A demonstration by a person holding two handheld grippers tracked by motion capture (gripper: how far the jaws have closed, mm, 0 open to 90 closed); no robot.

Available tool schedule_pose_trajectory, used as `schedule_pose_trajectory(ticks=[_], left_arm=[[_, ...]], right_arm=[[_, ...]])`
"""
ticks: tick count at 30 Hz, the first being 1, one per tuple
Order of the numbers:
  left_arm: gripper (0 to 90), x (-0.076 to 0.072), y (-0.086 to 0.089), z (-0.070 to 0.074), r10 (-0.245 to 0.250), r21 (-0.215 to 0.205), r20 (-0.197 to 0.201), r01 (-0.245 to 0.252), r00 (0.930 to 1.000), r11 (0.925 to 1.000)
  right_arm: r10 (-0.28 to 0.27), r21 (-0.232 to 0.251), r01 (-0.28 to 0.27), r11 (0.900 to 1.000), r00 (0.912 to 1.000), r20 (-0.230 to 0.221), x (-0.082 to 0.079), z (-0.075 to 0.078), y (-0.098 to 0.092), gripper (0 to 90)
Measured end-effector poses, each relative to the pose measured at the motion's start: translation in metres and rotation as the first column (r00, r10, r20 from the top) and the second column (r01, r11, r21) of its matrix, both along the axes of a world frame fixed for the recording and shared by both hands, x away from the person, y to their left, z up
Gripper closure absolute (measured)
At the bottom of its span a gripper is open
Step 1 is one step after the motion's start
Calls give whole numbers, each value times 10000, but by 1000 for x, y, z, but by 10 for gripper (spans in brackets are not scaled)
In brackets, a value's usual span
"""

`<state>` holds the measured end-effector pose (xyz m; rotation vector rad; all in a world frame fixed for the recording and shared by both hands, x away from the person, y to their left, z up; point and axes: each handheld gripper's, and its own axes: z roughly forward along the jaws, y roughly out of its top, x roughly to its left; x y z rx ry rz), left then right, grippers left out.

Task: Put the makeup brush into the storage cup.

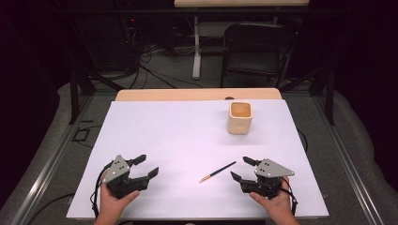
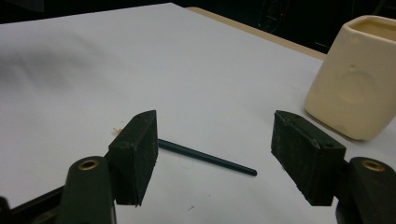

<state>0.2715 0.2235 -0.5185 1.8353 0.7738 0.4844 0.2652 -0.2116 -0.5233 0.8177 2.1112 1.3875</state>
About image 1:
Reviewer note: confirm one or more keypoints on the aluminium floor rail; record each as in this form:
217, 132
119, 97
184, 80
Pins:
350, 168
47, 172

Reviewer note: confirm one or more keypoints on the dark table grommet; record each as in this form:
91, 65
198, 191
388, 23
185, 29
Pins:
229, 98

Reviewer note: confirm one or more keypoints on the cream square cup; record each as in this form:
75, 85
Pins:
239, 125

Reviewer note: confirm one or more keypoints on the white desk leg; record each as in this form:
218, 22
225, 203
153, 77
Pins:
196, 56

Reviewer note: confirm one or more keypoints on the black metal stand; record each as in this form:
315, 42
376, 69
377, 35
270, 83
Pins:
74, 93
329, 97

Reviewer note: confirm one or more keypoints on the person's left hand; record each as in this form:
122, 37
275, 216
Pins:
111, 204

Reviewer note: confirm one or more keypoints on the black pencil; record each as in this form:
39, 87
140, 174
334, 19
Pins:
219, 171

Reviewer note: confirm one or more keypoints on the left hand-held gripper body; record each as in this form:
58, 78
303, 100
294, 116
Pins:
120, 184

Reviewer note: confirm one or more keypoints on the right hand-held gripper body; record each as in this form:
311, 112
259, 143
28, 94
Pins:
266, 184

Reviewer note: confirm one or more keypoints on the white table sheet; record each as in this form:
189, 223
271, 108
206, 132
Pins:
175, 140

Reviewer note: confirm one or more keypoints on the black folding chair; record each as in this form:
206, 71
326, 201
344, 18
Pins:
259, 47

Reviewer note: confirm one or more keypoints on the beige background desk top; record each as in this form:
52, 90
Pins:
241, 2

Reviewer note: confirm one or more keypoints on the person's right hand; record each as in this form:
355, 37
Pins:
278, 204

